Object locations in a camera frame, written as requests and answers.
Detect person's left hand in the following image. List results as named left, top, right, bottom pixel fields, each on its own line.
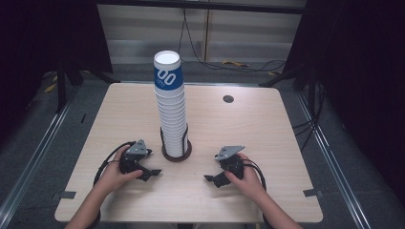
left=96, top=145, right=144, bottom=195

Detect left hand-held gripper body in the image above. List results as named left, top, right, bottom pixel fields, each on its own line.
left=118, top=138, right=153, bottom=175

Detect grey tape piece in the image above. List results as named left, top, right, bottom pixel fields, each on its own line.
left=51, top=190, right=77, bottom=202
left=303, top=188, right=323, bottom=198

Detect person's right hand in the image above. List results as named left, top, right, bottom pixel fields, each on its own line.
left=224, top=152, right=266, bottom=199

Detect black hanging floor cable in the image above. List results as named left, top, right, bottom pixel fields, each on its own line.
left=177, top=8, right=288, bottom=73

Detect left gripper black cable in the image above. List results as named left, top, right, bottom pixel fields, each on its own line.
left=92, top=141, right=137, bottom=229

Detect black cables beside table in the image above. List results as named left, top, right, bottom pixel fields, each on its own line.
left=292, top=85, right=327, bottom=152

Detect black curtain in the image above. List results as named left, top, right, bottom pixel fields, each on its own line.
left=0, top=0, right=113, bottom=141
left=283, top=0, right=405, bottom=204

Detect black overhead beam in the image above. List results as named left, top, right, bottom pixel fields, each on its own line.
left=96, top=0, right=309, bottom=15

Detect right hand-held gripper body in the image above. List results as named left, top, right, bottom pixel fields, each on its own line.
left=214, top=145, right=245, bottom=179

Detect stack of paper cups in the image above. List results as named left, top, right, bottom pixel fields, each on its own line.
left=153, top=50, right=189, bottom=158

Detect metal floor rail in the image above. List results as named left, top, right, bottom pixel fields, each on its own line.
left=295, top=92, right=372, bottom=229
left=0, top=89, right=80, bottom=223

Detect yellow strip on floor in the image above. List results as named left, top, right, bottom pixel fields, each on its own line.
left=222, top=60, right=250, bottom=68

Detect black metal stand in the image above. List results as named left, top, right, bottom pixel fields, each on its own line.
left=259, top=65, right=320, bottom=123
left=56, top=60, right=120, bottom=114

